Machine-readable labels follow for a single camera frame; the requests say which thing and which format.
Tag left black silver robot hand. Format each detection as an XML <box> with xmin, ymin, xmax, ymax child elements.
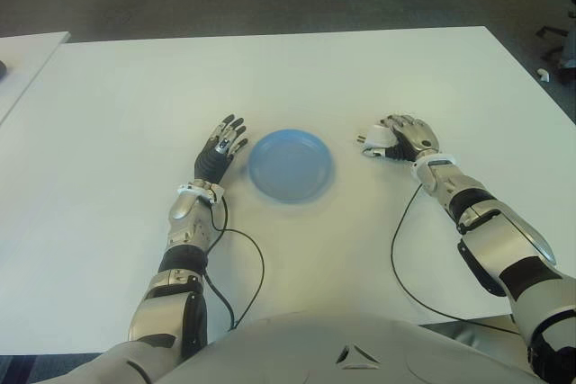
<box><xmin>193</xmin><ymin>113</ymin><xmax>249</xmax><ymax>185</ymax></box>

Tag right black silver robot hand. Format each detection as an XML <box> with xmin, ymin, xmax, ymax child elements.
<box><xmin>363</xmin><ymin>112</ymin><xmax>441</xmax><ymax>163</ymax></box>

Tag white charger plug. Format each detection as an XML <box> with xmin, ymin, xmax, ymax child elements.
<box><xmin>357</xmin><ymin>126</ymin><xmax>398</xmax><ymax>151</ymax></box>

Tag blue round plate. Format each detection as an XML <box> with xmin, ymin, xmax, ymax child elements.
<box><xmin>247</xmin><ymin>128</ymin><xmax>337</xmax><ymax>204</ymax></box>

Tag person in blue jeans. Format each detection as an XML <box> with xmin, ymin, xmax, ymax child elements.
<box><xmin>557</xmin><ymin>35</ymin><xmax>576</xmax><ymax>85</ymax></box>

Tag white side table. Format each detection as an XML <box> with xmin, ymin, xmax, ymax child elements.
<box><xmin>0</xmin><ymin>31</ymin><xmax>71</xmax><ymax>127</ymax></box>

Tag grey robot torso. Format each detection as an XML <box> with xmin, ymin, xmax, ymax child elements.
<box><xmin>134</xmin><ymin>310</ymin><xmax>541</xmax><ymax>384</ymax></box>

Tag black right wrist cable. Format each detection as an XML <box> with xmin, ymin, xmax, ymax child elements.
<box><xmin>390</xmin><ymin>183</ymin><xmax>523</xmax><ymax>335</ymax></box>

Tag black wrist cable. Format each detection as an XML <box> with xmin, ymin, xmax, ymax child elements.
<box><xmin>390</xmin><ymin>183</ymin><xmax>523</xmax><ymax>335</ymax></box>
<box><xmin>204</xmin><ymin>197</ymin><xmax>266</xmax><ymax>330</ymax></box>

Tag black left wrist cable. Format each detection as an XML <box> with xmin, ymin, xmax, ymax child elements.
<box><xmin>204</xmin><ymin>197</ymin><xmax>266</xmax><ymax>330</ymax></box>

